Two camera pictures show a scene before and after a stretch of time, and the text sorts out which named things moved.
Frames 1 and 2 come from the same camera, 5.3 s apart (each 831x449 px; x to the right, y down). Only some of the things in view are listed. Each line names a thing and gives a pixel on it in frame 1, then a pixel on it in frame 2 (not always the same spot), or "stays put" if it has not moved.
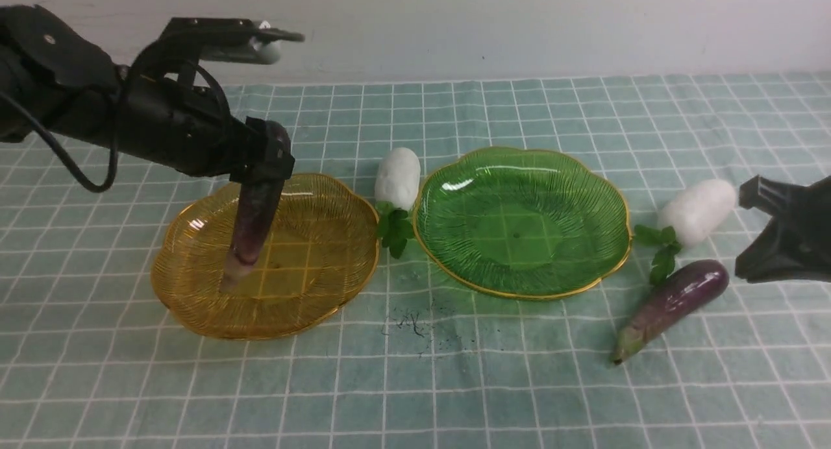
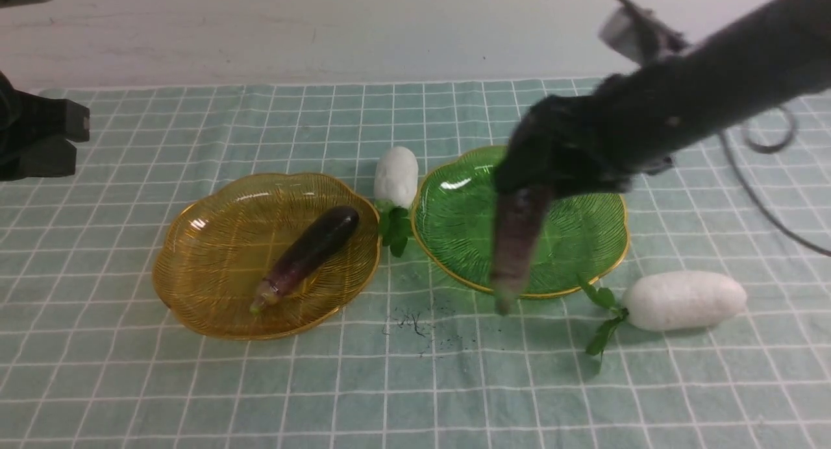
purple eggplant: x=674 y=296 → x=519 y=215
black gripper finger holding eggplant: x=261 y=166 → x=40 y=117
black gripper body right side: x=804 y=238 → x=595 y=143
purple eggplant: x=257 y=207 → x=319 y=239
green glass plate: x=520 y=223 stays put
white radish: x=689 y=213 → x=683 y=299
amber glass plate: x=321 y=254 stays put
